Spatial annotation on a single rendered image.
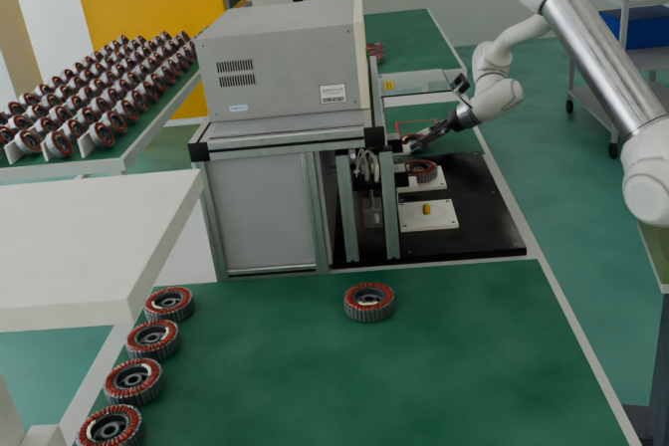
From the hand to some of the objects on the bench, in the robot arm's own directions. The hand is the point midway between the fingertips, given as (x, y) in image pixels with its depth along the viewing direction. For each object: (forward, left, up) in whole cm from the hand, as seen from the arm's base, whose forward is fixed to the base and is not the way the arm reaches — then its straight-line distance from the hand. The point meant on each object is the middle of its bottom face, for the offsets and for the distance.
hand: (413, 142), depth 224 cm
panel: (+24, +46, +1) cm, 52 cm away
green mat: (+25, -18, -5) cm, 31 cm away
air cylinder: (+12, +57, +2) cm, 59 cm away
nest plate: (-2, +56, +3) cm, 56 cm away
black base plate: (0, +45, 0) cm, 45 cm away
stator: (-1, +32, +3) cm, 32 cm away
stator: (+12, +95, +2) cm, 96 cm away
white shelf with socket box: (+51, +138, +2) cm, 147 cm away
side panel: (+37, +79, 0) cm, 87 cm away
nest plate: (-1, +32, +2) cm, 32 cm away
